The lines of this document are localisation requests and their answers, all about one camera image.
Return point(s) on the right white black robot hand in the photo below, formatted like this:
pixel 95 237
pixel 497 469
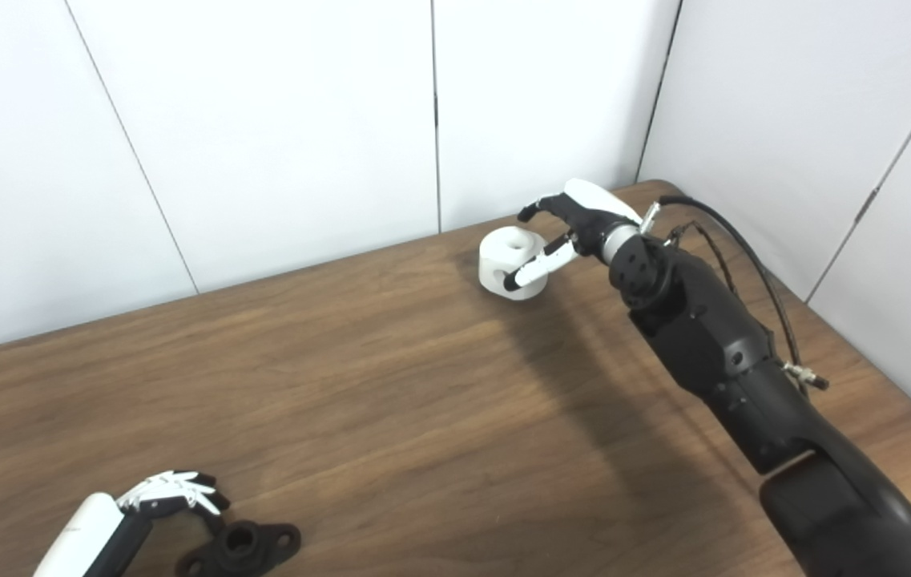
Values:
pixel 587 212

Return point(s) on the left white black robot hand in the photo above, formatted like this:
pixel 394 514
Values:
pixel 90 533

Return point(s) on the round white plastic piece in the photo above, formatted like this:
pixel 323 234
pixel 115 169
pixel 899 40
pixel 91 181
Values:
pixel 503 256

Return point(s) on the black flanged holder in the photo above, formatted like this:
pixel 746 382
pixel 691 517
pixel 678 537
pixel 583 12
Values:
pixel 251 549

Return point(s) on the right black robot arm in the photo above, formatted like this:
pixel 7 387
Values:
pixel 727 353

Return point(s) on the black wall seam clip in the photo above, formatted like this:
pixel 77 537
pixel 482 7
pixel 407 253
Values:
pixel 868 205
pixel 436 109

